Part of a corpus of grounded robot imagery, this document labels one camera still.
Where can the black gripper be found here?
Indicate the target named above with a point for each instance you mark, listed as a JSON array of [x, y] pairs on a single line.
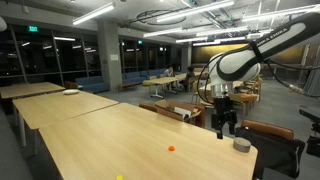
[[224, 110]]

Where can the orange cylindrical block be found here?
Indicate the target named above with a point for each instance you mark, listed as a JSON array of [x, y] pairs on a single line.
[[171, 148]]

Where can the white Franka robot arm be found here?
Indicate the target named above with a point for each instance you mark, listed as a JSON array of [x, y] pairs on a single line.
[[240, 65]]

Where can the grey tape roll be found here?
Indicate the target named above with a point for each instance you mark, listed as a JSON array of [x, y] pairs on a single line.
[[241, 145]]

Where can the brown leather chair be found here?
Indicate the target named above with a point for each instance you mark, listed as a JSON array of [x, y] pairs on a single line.
[[266, 128]]

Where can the black bag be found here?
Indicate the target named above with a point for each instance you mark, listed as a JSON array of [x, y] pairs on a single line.
[[276, 153]]

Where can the cardboard box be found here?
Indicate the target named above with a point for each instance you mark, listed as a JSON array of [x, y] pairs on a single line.
[[170, 106]]

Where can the person in dark clothes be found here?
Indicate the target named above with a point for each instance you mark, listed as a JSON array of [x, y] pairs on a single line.
[[189, 76]]

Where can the wooden table with people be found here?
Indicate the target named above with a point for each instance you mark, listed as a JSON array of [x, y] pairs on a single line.
[[163, 81]]

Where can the person in white shirt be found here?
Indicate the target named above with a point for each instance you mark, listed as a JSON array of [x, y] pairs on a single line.
[[169, 71]]

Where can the long blue sofa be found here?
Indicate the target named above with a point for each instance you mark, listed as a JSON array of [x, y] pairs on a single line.
[[136, 76]]

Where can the low wooden bench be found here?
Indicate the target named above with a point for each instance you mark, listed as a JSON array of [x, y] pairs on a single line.
[[126, 86]]

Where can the yellow block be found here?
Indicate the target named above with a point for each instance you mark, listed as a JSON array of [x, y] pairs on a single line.
[[119, 177]]

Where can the long ceiling light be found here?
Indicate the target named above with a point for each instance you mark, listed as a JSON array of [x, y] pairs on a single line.
[[93, 13], [195, 10], [163, 32]]

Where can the white paper notice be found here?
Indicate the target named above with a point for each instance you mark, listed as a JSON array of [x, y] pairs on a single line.
[[114, 57]]

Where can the white plate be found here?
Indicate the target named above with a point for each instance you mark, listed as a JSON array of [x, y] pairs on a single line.
[[70, 91]]

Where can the light wooden table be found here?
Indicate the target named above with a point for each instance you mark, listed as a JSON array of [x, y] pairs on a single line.
[[30, 89], [60, 106]]

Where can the green exit sign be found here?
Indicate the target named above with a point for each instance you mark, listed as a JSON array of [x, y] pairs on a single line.
[[33, 28]]

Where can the white globe lamp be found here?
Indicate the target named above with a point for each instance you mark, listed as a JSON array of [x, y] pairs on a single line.
[[1, 24]]

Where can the black camera on tripod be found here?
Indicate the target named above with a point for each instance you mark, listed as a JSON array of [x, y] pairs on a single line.
[[313, 133]]

